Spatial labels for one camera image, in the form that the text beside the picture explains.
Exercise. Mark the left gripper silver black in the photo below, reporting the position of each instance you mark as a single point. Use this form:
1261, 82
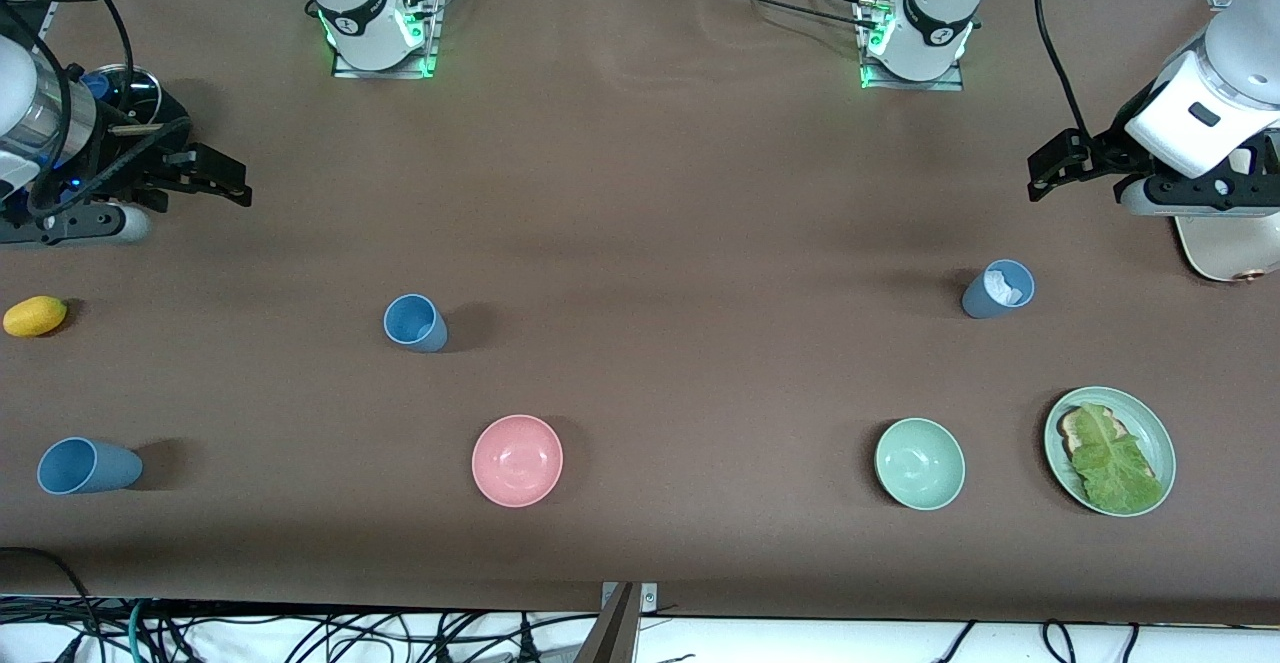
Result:
1103, 154

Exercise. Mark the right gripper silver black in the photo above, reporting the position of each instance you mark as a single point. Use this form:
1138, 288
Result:
118, 165

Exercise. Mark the blue plastic cup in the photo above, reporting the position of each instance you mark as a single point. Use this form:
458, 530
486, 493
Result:
100, 468
977, 299
425, 335

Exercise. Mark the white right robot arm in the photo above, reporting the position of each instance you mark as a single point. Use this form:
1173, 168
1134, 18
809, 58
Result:
360, 3

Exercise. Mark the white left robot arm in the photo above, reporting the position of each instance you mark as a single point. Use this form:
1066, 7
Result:
1200, 113

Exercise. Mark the glass lid with blue knob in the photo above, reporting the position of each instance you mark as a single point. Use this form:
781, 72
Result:
135, 88

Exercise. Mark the white crumpled tissue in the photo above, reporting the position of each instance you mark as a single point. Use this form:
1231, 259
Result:
1002, 288

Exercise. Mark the cream round pan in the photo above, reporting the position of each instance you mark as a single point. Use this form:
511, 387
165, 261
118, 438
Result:
1230, 248

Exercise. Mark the yellow lemon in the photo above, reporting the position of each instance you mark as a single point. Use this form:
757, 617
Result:
35, 316

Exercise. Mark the toasted bread slice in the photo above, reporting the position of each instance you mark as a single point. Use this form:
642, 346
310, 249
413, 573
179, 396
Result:
1074, 433

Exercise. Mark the pale green plate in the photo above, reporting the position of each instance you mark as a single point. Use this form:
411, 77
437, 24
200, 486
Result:
1150, 433

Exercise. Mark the green lettuce leaf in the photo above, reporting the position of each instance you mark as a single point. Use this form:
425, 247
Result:
1115, 468

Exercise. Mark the pale green bowl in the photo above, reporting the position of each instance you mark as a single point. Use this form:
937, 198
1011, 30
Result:
920, 464

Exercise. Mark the pink bowl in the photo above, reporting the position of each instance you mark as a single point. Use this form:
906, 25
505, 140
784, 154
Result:
517, 461

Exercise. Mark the dark metal bar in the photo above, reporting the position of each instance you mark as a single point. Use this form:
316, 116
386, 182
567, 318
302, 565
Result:
612, 638

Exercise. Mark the metal table bracket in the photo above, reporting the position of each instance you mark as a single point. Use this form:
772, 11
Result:
648, 598

